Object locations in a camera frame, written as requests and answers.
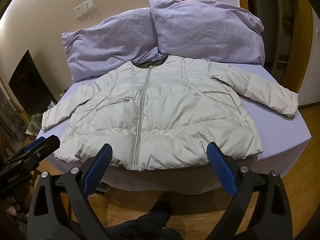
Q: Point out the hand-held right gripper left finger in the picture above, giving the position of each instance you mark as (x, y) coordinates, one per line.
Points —
(96, 170)

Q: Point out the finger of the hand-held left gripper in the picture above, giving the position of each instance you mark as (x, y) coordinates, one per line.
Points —
(31, 147)
(50, 143)

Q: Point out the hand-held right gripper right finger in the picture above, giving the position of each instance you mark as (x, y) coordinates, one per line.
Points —
(221, 170)

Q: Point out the white puffer jacket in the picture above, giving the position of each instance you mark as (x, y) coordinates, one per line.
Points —
(160, 110)

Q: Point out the person's left hand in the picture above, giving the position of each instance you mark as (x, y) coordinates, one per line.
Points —
(11, 208)

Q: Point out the glass side table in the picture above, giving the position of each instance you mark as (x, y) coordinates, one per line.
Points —
(32, 126)

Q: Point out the black flat screen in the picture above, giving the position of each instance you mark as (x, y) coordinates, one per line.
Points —
(30, 87)

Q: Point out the bed with lavender sheet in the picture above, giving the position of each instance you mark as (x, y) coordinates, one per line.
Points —
(275, 130)

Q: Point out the lavender pillow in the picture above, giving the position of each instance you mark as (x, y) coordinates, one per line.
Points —
(110, 47)
(207, 30)

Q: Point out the wooden shelf unit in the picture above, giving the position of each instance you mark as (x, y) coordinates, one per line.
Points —
(283, 30)

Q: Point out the white wall switch plate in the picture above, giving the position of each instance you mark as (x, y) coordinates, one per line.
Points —
(85, 7)

